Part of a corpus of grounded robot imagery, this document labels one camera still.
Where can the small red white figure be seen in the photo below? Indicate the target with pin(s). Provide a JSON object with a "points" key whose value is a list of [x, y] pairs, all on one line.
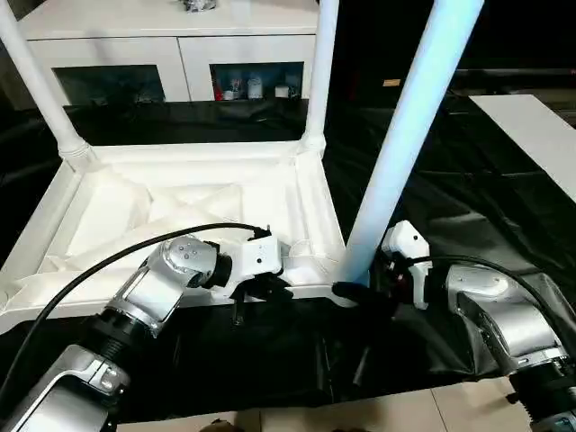
{"points": [[231, 92]]}

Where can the white plastic table top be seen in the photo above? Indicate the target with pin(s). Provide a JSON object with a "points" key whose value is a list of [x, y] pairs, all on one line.
{"points": [[180, 189]]}

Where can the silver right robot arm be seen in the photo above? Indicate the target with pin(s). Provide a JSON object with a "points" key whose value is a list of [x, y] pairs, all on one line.
{"points": [[517, 324]]}

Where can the white jar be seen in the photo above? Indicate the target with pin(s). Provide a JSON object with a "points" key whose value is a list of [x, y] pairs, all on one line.
{"points": [[281, 91], [254, 89]]}

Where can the grey curtain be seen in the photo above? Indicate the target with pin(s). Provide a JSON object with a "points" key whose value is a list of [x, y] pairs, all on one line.
{"points": [[6, 81]]}

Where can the small yellow box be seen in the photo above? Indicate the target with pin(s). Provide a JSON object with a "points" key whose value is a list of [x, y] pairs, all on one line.
{"points": [[392, 83]]}

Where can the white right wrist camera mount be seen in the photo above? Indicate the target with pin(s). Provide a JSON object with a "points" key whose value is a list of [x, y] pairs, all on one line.
{"points": [[405, 238]]}

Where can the black mat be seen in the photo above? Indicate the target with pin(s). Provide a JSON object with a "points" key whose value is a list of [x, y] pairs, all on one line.
{"points": [[292, 351]]}

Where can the white cabinet with glass doors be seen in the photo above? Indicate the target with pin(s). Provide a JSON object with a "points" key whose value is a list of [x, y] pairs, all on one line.
{"points": [[112, 49]]}

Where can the white sheet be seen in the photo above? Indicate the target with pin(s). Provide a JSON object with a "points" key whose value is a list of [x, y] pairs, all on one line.
{"points": [[531, 135]]}

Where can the grey crumpled bundle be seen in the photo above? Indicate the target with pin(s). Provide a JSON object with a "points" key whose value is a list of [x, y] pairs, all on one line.
{"points": [[200, 4]]}

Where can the white plastic table leg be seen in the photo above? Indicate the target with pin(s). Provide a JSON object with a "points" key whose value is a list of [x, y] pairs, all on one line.
{"points": [[405, 126], [31, 90], [321, 67]]}

